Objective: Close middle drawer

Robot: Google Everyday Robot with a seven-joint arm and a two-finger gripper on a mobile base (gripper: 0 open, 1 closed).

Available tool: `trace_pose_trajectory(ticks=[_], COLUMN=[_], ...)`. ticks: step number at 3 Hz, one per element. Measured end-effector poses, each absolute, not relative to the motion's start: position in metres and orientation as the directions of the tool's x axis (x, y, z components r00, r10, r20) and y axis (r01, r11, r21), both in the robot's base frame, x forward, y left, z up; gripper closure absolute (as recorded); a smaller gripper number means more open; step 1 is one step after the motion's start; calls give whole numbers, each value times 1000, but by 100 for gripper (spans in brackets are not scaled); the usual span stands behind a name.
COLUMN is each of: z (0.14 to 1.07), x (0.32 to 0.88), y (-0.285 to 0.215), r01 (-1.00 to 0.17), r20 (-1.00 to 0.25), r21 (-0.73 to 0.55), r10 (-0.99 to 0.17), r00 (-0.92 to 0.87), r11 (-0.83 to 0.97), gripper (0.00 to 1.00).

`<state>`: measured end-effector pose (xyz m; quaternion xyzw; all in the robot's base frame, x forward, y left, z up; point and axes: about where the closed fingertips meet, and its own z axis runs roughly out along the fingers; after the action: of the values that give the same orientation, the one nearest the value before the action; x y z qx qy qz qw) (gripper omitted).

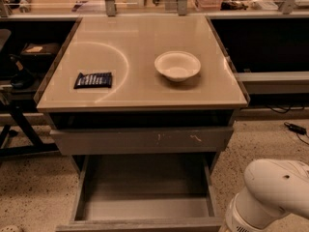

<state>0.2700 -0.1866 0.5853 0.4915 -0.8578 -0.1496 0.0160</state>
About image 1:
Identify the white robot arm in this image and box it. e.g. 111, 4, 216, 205
219, 159, 309, 232

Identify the grey drawer cabinet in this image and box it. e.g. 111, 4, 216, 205
33, 14, 251, 176

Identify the grey top drawer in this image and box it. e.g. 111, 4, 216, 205
50, 127, 234, 155

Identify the white bowl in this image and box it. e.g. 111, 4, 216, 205
154, 51, 201, 82

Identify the dark blue snack packet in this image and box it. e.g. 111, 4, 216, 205
73, 72, 113, 89

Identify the dark box with label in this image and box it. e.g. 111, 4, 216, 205
20, 43, 60, 63

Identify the black metal stand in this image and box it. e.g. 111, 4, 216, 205
0, 95, 58, 158

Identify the white perforated floor object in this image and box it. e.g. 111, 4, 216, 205
0, 225, 23, 232

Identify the grey shelf rail right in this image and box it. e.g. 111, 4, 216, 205
237, 72, 309, 95

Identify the grey metal post middle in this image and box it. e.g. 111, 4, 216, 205
177, 0, 189, 16

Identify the grey metal post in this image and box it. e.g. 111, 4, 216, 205
101, 0, 117, 17
279, 0, 295, 15
177, 0, 189, 16

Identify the grey metal post left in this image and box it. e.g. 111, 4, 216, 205
101, 0, 117, 17

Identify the black power adapter with cable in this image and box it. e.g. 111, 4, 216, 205
284, 122, 309, 145

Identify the grey metal post right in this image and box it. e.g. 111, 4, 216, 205
279, 0, 295, 15

